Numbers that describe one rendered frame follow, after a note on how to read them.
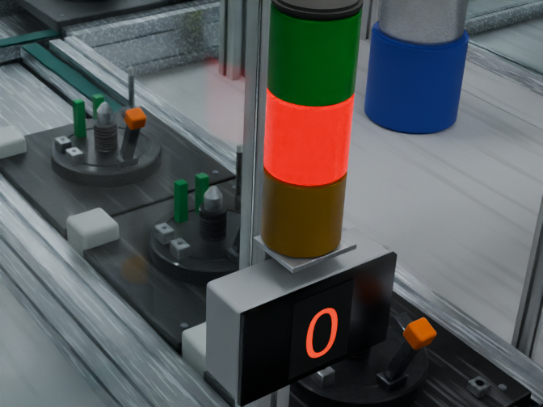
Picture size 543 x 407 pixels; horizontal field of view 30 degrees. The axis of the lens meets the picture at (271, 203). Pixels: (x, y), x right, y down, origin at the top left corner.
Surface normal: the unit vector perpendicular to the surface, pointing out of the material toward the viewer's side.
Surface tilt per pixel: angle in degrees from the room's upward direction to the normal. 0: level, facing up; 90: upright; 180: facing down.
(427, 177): 0
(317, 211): 90
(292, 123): 90
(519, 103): 0
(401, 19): 90
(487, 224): 0
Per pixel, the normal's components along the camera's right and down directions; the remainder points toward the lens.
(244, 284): 0.04, -0.86
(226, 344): -0.81, 0.27
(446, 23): 0.38, 0.49
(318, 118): 0.15, 0.51
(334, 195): 0.67, 0.40
